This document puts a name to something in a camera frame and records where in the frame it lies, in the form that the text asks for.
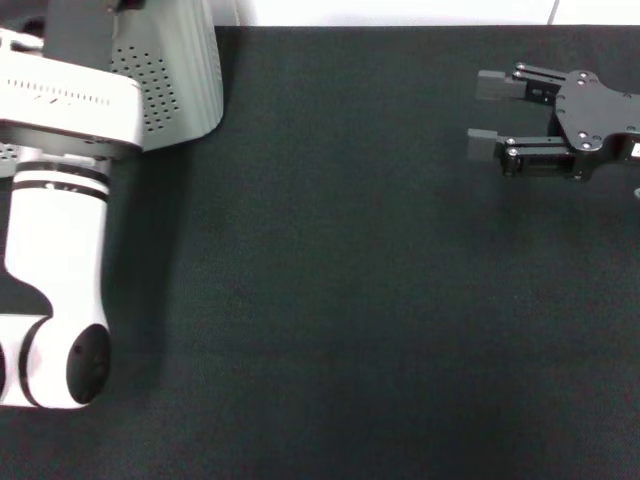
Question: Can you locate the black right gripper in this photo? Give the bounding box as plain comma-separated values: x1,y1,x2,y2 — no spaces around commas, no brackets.
466,61,640,183

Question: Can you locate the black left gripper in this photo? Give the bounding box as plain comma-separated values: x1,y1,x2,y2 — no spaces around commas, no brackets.
43,0,117,77

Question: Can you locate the grey perforated storage box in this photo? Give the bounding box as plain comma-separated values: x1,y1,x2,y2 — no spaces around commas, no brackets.
0,0,225,179

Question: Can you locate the black tablecloth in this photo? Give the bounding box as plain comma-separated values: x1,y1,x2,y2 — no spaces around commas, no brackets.
0,24,640,480

